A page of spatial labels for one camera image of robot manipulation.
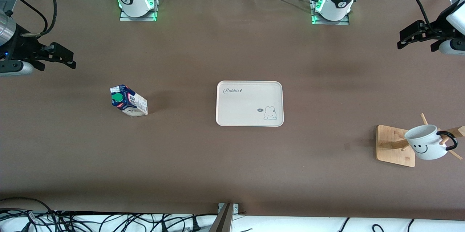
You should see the blue white milk carton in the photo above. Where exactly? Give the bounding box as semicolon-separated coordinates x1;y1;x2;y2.
110;84;148;117

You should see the white smiley mug black handle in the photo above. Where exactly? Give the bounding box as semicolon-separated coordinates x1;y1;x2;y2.
404;125;458;160

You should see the cream rabbit print tray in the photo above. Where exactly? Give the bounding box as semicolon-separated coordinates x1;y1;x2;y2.
216;81;284;127

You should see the wooden mug tree rack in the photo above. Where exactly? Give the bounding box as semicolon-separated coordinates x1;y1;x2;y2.
376;113;465;168

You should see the grey aluminium beam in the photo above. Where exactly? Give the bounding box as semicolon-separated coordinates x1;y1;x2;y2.
209;203;234;232

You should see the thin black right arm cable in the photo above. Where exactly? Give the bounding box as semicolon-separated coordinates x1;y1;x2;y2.
8;0;49;34

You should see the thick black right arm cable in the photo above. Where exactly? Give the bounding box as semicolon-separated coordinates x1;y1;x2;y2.
21;0;58;38

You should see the thick black curved floor cable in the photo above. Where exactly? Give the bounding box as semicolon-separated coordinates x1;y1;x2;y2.
0;197;53;214

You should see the long black floor cable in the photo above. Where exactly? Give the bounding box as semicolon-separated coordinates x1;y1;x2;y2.
53;211;218;221

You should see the metal corner bracket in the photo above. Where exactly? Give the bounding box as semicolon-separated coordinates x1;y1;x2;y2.
217;202;240;214

